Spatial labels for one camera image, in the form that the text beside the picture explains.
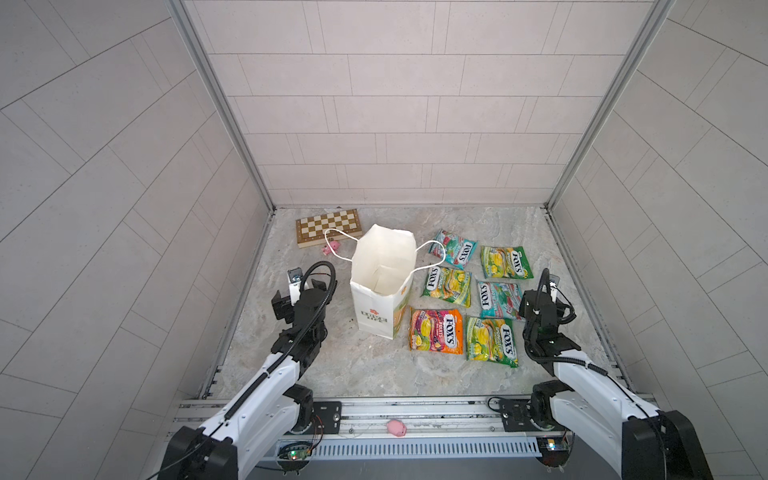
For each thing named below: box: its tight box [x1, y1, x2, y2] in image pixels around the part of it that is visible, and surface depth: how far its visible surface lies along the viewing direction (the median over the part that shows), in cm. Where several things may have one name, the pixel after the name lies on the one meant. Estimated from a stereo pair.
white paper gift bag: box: [325, 224, 446, 340], surface depth 80 cm
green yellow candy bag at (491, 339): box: [465, 316, 519, 368], surface depth 83 cm
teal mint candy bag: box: [428, 229, 478, 270], surface depth 103 cm
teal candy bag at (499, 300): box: [477, 281, 523, 320], surface depth 91 cm
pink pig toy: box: [322, 240, 341, 256], surface depth 104 cm
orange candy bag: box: [409, 307, 465, 355], surface depth 85 cm
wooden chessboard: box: [296, 208, 363, 249], surface depth 110 cm
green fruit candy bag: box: [421, 266, 472, 309], surface depth 95 cm
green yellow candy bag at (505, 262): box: [480, 246, 535, 280], surface depth 100 cm
